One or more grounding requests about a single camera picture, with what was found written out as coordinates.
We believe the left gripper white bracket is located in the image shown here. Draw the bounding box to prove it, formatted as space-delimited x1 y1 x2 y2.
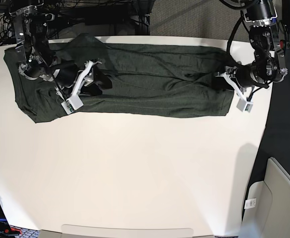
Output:
213 66 253 112

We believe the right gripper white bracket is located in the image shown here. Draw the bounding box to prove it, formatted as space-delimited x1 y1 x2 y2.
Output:
61 60 113 115

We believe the dark grey mat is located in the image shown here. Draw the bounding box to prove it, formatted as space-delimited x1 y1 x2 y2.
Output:
250 48 290 189

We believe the red clamp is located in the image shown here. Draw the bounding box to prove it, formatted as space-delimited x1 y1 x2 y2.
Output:
280 40 287 50

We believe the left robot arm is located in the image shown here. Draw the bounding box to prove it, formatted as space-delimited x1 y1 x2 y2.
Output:
213 0 288 112

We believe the white plastic bin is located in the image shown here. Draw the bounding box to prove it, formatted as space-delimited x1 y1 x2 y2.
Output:
239 158 290 238

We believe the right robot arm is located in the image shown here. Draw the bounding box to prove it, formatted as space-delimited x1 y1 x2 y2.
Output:
9 0 113 115

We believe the green long sleeve shirt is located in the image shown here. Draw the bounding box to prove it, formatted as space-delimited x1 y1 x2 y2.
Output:
3 33 235 124

